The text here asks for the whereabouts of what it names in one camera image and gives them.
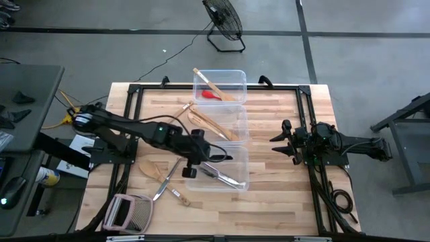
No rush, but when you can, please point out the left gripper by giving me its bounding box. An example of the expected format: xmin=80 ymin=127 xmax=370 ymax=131
xmin=182 ymin=128 xmax=234 ymax=179

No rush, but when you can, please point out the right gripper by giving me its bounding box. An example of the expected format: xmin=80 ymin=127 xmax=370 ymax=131
xmin=269 ymin=119 xmax=315 ymax=166

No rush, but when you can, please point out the wooden angled spatula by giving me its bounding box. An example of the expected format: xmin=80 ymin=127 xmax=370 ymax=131
xmin=189 ymin=103 xmax=240 ymax=142

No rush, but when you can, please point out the wooden slotted spatula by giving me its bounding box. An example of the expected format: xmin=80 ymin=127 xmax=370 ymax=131
xmin=169 ymin=102 xmax=195 ymax=124

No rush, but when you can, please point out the red silicone spatula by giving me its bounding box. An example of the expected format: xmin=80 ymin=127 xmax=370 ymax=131
xmin=200 ymin=89 xmax=223 ymax=102

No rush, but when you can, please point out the long wooden turner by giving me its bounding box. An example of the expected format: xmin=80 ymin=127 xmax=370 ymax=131
xmin=192 ymin=67 xmax=237 ymax=102

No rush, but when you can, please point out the wooden spoon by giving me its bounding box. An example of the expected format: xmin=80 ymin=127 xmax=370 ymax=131
xmin=138 ymin=159 xmax=191 ymax=207

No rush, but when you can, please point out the clear plastic bin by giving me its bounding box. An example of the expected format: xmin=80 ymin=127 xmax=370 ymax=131
xmin=184 ymin=143 xmax=251 ymax=193
xmin=192 ymin=69 xmax=249 ymax=105
xmin=187 ymin=103 xmax=251 ymax=146

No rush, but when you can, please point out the black metal stand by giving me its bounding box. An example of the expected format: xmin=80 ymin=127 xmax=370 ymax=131
xmin=369 ymin=92 xmax=430 ymax=196

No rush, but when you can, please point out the black floor fan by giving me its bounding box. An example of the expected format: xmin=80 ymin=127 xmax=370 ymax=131
xmin=202 ymin=0 xmax=247 ymax=54

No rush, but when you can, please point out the white booklet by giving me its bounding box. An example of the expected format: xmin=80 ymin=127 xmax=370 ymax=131
xmin=56 ymin=134 xmax=97 ymax=179

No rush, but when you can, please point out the white and yellow can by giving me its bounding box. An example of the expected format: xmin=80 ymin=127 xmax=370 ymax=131
xmin=35 ymin=167 xmax=61 ymax=188

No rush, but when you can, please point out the grey side table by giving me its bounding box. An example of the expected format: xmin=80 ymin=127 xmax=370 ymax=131
xmin=0 ymin=63 xmax=65 ymax=154

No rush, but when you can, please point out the black plastic part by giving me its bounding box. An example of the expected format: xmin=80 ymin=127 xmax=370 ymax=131
xmin=8 ymin=109 xmax=33 ymax=124
xmin=0 ymin=116 xmax=16 ymax=130
xmin=12 ymin=91 xmax=36 ymax=104

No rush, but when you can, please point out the dark desk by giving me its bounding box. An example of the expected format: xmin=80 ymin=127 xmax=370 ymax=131
xmin=0 ymin=149 xmax=46 ymax=238

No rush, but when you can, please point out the black computer mouse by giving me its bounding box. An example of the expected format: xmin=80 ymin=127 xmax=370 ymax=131
xmin=0 ymin=176 xmax=27 ymax=210

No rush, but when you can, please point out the clear plastic packet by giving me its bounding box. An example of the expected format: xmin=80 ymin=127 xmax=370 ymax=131
xmin=0 ymin=130 xmax=14 ymax=152

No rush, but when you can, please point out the person's shoe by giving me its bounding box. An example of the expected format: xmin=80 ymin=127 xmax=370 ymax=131
xmin=0 ymin=0 xmax=21 ymax=12
xmin=0 ymin=11 xmax=16 ymax=30

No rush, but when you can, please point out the black aluminium table frame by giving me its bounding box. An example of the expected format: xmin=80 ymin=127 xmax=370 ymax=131
xmin=79 ymin=82 xmax=359 ymax=236

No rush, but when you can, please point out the coiled black cable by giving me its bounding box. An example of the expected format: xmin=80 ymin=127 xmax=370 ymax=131
xmin=328 ymin=181 xmax=359 ymax=225

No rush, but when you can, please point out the silver bracket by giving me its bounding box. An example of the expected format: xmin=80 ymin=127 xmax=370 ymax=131
xmin=294 ymin=236 xmax=333 ymax=242
xmin=106 ymin=235 xmax=145 ymax=242

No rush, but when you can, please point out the pink handled box grater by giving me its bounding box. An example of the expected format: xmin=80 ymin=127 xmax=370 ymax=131
xmin=101 ymin=193 xmax=155 ymax=235

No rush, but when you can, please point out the black fan cable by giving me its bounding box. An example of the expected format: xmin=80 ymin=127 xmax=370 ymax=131
xmin=132 ymin=22 xmax=213 ymax=83

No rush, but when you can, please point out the yellow extension cord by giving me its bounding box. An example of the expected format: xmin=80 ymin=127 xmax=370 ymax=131
xmin=42 ymin=89 xmax=84 ymax=130

